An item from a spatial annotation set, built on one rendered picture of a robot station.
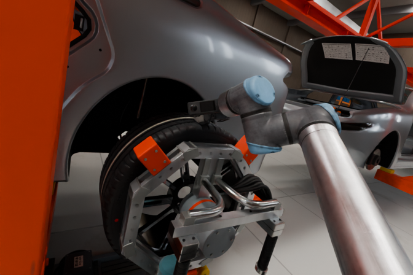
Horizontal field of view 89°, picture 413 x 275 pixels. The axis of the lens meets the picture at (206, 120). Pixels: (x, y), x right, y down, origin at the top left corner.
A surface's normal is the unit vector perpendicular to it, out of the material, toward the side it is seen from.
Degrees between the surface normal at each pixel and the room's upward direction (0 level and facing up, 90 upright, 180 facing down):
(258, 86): 57
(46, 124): 90
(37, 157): 90
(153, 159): 90
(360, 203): 31
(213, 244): 90
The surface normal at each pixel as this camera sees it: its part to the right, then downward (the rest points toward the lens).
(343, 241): -0.89, -0.43
